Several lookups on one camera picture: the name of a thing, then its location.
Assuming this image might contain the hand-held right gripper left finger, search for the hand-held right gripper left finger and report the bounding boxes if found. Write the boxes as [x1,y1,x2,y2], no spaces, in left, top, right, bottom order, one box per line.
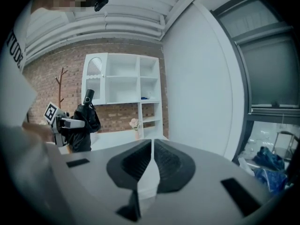
[60,139,154,225]

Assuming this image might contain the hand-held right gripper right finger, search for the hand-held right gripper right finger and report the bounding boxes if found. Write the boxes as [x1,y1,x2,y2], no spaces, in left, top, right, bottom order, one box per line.
[142,139,275,225]

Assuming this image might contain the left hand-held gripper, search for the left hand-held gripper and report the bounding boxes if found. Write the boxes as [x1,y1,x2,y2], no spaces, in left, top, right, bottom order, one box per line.
[44,103,85,148]

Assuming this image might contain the black object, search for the black object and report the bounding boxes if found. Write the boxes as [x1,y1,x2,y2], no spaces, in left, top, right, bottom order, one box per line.
[67,89,101,153]

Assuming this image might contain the person's left forearm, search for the person's left forearm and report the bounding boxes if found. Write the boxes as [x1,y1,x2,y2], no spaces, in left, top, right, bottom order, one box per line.
[22,122,53,142]

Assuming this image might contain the wooden coat rack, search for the wooden coat rack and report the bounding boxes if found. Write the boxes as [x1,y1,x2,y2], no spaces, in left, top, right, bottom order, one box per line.
[55,67,68,110]

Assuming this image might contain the pink vase with flowers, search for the pink vase with flowers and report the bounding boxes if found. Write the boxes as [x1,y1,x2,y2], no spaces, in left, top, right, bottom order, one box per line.
[129,118,141,140]

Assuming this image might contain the blue striped bag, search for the blue striped bag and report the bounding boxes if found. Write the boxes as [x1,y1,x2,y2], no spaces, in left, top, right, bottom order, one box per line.
[252,146,289,195]

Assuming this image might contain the white shelf cabinet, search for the white shelf cabinet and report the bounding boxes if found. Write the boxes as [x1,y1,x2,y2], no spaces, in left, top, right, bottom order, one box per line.
[81,52,164,140]

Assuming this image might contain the white printed t-shirt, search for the white printed t-shirt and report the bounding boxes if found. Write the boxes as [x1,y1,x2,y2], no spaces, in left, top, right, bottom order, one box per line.
[1,0,38,128]

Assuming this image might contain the wooden framed chair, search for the wooden framed chair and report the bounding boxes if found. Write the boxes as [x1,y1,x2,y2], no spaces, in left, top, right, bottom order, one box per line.
[273,130,300,162]

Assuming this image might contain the white ceiling pipes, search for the white ceiling pipes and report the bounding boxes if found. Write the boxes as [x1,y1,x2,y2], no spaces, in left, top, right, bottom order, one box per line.
[24,12,168,60]

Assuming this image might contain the dark framed window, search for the dark framed window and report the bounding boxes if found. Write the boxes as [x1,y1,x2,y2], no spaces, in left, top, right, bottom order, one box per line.
[210,0,300,124]

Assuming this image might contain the black head camera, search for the black head camera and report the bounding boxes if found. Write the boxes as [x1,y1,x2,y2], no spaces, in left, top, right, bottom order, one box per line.
[94,0,109,12]

